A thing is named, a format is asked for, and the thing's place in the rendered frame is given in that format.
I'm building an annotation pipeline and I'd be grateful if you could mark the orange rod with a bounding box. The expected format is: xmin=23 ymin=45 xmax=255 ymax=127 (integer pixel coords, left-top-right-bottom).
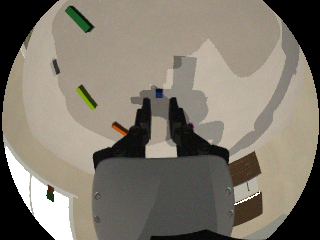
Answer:
xmin=112 ymin=121 xmax=128 ymax=136

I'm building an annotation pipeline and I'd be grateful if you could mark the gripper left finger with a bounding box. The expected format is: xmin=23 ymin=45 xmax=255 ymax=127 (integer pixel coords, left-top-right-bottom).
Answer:
xmin=93 ymin=98 xmax=151 ymax=170

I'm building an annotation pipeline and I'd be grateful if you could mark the small blue cube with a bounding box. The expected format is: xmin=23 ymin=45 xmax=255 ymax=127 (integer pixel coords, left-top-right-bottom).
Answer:
xmin=156 ymin=89 xmax=163 ymax=98

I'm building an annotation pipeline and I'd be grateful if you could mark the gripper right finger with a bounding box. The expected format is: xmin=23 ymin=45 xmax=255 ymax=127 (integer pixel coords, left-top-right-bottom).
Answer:
xmin=168 ymin=97 xmax=229 ymax=164

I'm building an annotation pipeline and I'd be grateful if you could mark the grey rod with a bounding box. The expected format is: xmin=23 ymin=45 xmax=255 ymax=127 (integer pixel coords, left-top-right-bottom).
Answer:
xmin=50 ymin=59 xmax=60 ymax=77

